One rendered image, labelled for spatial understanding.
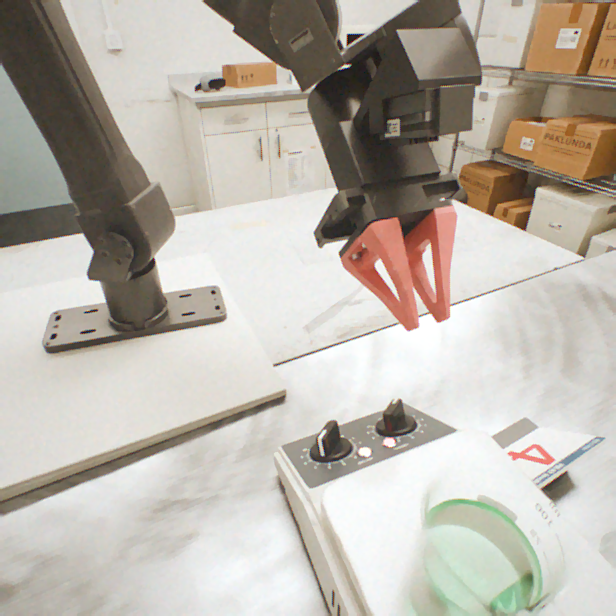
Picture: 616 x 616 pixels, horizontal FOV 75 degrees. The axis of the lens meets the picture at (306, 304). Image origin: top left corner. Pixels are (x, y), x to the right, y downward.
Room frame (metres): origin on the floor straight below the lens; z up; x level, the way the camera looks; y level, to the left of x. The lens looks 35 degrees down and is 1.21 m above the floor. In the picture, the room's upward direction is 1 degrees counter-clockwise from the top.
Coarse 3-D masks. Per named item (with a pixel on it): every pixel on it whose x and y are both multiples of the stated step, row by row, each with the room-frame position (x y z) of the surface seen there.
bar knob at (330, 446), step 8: (328, 424) 0.19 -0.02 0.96; (336, 424) 0.19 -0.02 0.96; (320, 432) 0.18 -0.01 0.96; (328, 432) 0.18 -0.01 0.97; (336, 432) 0.19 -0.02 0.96; (320, 440) 0.17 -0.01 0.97; (328, 440) 0.18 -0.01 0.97; (336, 440) 0.18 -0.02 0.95; (344, 440) 0.19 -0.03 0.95; (312, 448) 0.18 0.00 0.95; (320, 448) 0.17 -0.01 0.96; (328, 448) 0.17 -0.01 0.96; (336, 448) 0.18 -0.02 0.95; (344, 448) 0.18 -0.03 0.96; (352, 448) 0.18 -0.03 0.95; (312, 456) 0.17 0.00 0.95; (320, 456) 0.17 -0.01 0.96; (328, 456) 0.17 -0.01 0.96; (336, 456) 0.17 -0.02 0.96; (344, 456) 0.17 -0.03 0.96
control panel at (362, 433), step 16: (368, 416) 0.22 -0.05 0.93; (416, 416) 0.21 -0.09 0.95; (352, 432) 0.20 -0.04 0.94; (368, 432) 0.20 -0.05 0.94; (416, 432) 0.19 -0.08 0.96; (432, 432) 0.18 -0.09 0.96; (448, 432) 0.18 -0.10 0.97; (288, 448) 0.19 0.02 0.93; (304, 448) 0.19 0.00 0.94; (368, 448) 0.17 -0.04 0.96; (384, 448) 0.17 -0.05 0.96; (400, 448) 0.17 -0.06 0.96; (304, 464) 0.17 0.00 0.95; (320, 464) 0.16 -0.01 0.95; (336, 464) 0.16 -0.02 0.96; (352, 464) 0.16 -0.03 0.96; (368, 464) 0.16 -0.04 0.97; (304, 480) 0.15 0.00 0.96; (320, 480) 0.15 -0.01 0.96
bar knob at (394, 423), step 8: (392, 400) 0.22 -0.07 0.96; (400, 400) 0.22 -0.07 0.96; (392, 408) 0.20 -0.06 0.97; (400, 408) 0.21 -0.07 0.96; (384, 416) 0.20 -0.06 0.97; (392, 416) 0.19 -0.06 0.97; (400, 416) 0.20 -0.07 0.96; (408, 416) 0.21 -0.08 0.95; (376, 424) 0.20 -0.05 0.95; (384, 424) 0.19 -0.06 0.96; (392, 424) 0.19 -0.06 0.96; (400, 424) 0.20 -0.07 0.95; (408, 424) 0.20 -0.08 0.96; (416, 424) 0.20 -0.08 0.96; (384, 432) 0.19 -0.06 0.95; (392, 432) 0.19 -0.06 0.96; (400, 432) 0.19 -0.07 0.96; (408, 432) 0.19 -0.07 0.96
